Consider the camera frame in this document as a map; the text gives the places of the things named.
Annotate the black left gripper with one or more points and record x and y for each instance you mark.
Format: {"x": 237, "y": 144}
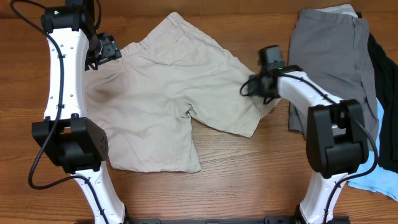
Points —
{"x": 111, "y": 50}

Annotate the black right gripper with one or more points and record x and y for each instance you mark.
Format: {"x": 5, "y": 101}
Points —
{"x": 254, "y": 89}

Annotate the beige khaki shorts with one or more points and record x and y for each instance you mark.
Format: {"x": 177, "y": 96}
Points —
{"x": 145, "y": 100}

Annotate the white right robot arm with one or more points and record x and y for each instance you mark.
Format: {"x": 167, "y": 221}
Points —
{"x": 336, "y": 139}

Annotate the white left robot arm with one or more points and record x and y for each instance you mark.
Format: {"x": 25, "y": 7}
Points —
{"x": 66, "y": 135}

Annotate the grey shorts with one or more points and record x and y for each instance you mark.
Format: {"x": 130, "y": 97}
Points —
{"x": 332, "y": 49}

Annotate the white speckled garment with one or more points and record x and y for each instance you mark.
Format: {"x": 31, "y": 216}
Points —
{"x": 341, "y": 9}

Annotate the black garment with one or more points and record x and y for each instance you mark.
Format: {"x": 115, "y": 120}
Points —
{"x": 385, "y": 72}

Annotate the light blue garment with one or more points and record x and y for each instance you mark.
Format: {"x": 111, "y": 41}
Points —
{"x": 379, "y": 180}

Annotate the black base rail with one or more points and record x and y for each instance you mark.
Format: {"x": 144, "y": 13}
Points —
{"x": 217, "y": 221}

